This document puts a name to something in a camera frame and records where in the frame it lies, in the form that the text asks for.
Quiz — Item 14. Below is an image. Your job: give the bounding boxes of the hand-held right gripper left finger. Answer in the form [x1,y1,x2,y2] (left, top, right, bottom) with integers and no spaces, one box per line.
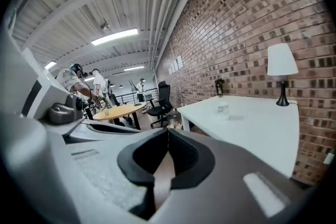
[65,128,169,221]

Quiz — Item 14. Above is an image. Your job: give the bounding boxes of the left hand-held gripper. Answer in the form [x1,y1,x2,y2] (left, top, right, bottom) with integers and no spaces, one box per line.
[22,49,142,144]

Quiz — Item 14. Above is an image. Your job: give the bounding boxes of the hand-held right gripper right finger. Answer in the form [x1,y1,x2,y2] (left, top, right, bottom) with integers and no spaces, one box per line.
[151,128,317,224]

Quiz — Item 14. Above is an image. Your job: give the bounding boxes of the white patterned cup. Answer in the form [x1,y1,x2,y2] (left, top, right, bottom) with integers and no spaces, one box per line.
[217,101,230,121]

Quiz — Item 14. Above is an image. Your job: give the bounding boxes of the round wooden table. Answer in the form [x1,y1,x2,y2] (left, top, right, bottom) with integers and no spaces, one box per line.
[92,101,147,131]

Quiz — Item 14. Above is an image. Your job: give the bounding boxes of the black metal railing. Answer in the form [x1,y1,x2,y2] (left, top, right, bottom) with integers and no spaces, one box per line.
[114,88,160,106]

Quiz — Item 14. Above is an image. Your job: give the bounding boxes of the grey desk lamp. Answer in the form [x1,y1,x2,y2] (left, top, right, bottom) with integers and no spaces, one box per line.
[128,79,141,107]

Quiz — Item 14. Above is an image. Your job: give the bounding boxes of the dark patterned container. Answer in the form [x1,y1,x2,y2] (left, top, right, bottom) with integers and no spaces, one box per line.
[214,78,225,99]

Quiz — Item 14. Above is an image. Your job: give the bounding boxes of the black office chair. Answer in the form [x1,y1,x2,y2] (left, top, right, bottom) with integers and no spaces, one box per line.
[146,80,175,128]

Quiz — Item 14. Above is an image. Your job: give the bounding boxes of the long ceiling tube light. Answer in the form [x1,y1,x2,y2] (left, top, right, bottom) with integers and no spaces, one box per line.
[91,28,139,47]

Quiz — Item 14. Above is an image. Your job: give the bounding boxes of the grey ceiling fixture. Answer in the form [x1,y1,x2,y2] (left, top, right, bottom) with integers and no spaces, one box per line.
[99,19,111,33]

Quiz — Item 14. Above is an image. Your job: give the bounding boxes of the white paper sheets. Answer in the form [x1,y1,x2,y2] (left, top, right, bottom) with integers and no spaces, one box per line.
[167,55,184,76]

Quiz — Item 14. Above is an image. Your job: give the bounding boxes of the white shade black table lamp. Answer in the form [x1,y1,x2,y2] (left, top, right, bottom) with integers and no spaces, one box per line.
[267,43,299,107]

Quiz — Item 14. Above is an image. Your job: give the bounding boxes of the white ceiling pipes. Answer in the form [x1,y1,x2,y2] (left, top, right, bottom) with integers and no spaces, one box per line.
[148,0,218,71]

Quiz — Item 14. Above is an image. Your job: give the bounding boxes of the grey gripper camera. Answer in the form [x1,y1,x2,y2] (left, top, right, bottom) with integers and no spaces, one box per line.
[48,93,85,125]

